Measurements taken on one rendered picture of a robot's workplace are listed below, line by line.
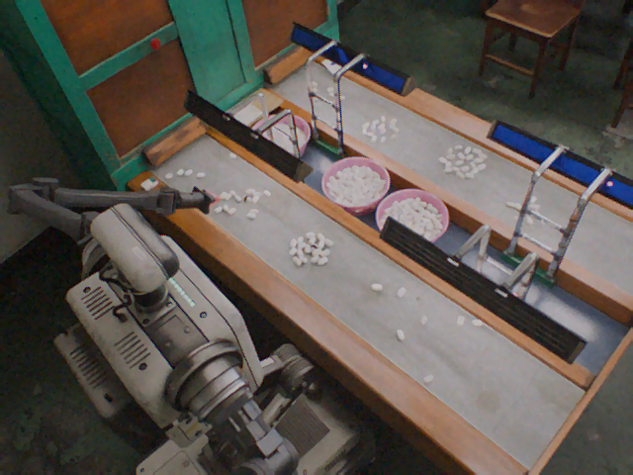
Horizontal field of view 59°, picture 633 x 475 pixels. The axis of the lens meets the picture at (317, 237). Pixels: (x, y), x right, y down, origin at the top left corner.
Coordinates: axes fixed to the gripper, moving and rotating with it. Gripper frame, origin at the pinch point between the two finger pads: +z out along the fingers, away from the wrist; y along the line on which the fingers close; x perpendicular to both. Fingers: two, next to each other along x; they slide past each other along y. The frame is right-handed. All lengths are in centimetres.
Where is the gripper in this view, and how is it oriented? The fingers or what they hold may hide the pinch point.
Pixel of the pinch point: (219, 199)
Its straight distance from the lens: 212.4
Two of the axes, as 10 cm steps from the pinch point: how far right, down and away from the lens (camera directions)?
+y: -7.0, -5.1, 5.0
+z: 6.1, -0.7, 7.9
